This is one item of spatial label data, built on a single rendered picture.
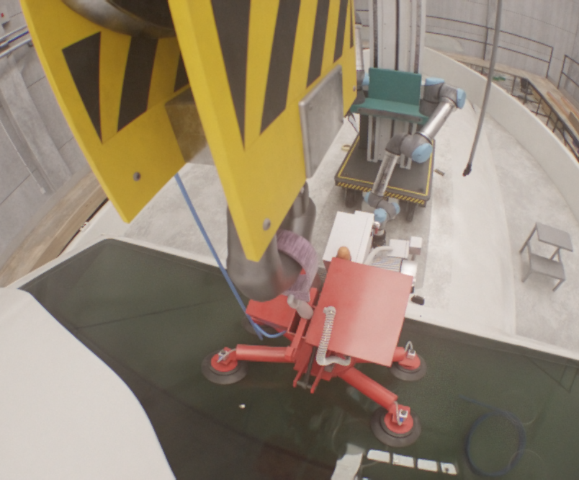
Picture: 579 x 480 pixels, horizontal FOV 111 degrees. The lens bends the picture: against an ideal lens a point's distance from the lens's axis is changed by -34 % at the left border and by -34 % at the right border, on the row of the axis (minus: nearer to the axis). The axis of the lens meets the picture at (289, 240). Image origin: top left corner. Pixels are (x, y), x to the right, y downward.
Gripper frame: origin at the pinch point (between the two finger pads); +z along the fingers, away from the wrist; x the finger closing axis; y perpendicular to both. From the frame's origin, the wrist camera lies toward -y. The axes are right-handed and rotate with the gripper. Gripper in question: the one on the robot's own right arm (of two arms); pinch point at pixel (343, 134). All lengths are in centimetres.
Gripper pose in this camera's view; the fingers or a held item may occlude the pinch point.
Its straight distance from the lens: 160.3
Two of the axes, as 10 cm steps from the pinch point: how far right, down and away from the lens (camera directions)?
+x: -9.9, 1.2, -0.4
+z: 1.0, 9.1, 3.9
